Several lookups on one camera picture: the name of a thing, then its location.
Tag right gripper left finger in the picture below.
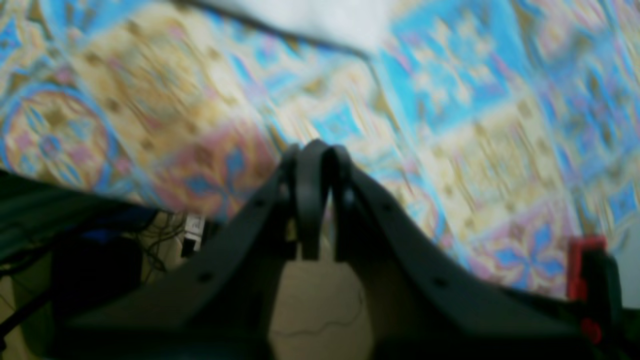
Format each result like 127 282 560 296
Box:
53 140 329 360

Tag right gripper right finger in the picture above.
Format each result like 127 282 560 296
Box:
330 146 595 360

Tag white printed T-shirt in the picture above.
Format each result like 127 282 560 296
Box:
198 0 394 55

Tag black orange clamp upper left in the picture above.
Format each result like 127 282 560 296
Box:
566 235 623 346

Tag patterned tile tablecloth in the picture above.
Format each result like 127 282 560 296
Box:
1 0 639 308

